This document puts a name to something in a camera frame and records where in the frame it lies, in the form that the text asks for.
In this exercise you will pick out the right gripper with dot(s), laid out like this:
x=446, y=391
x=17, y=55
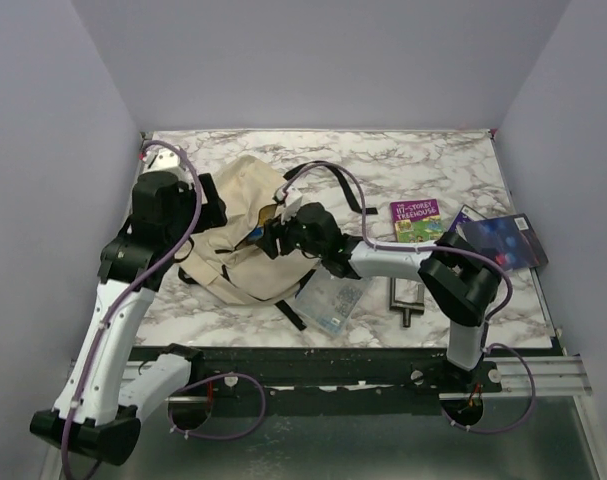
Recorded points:
x=273, y=231

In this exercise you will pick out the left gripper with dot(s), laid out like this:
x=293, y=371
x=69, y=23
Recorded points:
x=212, y=213

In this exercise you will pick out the cream canvas backpack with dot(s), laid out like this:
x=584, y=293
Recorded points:
x=226, y=261

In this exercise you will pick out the blue grey eraser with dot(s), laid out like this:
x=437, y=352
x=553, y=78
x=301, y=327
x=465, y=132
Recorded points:
x=254, y=236

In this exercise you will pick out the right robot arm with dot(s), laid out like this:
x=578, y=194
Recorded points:
x=462, y=282

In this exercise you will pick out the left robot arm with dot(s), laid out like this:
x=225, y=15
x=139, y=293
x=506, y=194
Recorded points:
x=96, y=415

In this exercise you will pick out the clear plastic parts box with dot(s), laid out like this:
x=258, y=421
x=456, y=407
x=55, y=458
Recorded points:
x=327, y=302

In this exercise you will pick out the purple treehouse book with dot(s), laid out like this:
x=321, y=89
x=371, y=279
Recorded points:
x=416, y=220

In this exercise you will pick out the dark blue notebook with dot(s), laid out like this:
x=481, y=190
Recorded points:
x=509, y=240

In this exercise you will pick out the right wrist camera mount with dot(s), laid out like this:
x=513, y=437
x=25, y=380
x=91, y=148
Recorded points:
x=288, y=200

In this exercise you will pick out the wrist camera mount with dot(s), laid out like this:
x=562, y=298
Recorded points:
x=288, y=200
x=164, y=160

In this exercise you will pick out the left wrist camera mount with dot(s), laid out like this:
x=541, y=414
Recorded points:
x=164, y=160

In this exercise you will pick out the dark metal T-handle tool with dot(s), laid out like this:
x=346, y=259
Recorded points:
x=408, y=309

